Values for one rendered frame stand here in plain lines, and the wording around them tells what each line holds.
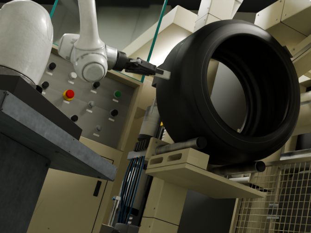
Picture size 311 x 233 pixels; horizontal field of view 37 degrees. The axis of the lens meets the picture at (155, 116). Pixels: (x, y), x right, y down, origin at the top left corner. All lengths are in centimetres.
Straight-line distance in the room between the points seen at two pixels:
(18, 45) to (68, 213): 112
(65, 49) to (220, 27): 63
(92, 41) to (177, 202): 88
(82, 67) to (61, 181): 77
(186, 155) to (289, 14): 89
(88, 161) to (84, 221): 106
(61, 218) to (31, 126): 124
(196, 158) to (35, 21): 80
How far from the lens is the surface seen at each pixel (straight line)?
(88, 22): 153
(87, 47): 152
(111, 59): 171
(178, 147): 184
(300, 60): 228
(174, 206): 207
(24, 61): 118
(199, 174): 174
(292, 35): 237
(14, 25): 121
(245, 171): 193
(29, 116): 92
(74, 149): 107
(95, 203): 218
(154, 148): 202
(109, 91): 232
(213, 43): 183
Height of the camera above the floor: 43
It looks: 17 degrees up
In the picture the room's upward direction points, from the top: 16 degrees clockwise
